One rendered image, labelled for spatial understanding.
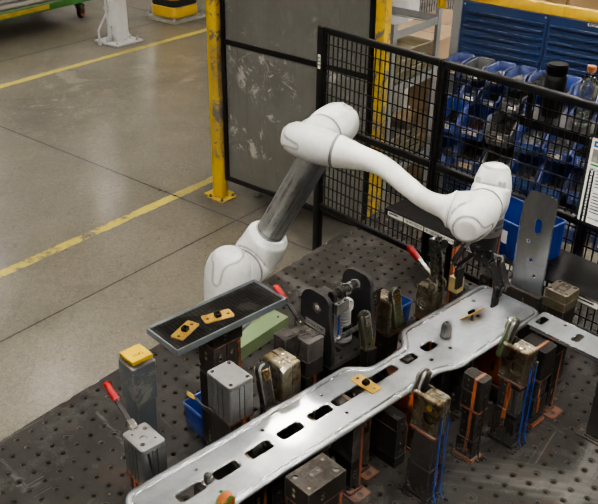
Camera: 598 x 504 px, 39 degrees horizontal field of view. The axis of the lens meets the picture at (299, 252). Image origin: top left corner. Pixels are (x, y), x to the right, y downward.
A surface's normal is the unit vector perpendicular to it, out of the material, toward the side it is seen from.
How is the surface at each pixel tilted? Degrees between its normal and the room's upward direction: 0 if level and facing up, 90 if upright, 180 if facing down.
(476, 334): 0
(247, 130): 91
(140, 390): 90
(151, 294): 0
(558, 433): 0
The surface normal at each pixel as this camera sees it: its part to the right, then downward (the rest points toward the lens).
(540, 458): 0.01, -0.87
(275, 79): -0.63, 0.35
